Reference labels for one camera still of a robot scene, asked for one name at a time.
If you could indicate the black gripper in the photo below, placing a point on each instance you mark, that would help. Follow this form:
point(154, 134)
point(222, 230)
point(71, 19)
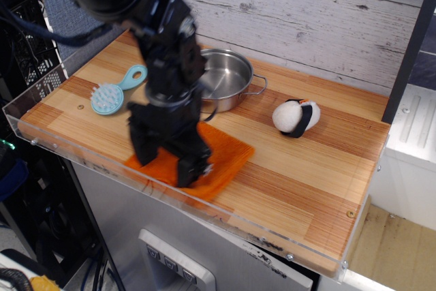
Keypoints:
point(174, 129)

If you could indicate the orange towel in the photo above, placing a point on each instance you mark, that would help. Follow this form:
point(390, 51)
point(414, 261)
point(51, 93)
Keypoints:
point(229, 155)

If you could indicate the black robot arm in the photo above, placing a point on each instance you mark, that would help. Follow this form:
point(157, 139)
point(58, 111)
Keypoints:
point(166, 36)

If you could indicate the light blue hair brush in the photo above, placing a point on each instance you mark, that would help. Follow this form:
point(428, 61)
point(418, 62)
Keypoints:
point(107, 98)

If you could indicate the stainless steel pot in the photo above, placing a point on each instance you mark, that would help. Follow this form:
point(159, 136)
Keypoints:
point(226, 80)

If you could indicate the silver toy fridge cabinet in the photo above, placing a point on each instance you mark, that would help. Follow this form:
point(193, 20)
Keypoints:
point(122, 211)

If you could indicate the white plush sushi toy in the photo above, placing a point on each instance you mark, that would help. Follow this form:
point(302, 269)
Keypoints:
point(295, 116)

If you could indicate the clear acrylic table guard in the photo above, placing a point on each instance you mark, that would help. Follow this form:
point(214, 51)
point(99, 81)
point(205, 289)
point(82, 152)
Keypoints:
point(306, 149)

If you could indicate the black plastic crate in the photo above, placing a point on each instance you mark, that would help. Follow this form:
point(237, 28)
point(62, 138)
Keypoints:
point(26, 60)

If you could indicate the blue fabric panel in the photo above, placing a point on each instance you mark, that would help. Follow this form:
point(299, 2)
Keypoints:
point(67, 19)

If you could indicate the white toy sink counter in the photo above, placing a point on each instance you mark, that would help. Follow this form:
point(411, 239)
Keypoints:
point(404, 181)

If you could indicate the dark grey right post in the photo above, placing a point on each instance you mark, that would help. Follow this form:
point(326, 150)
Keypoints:
point(417, 37)

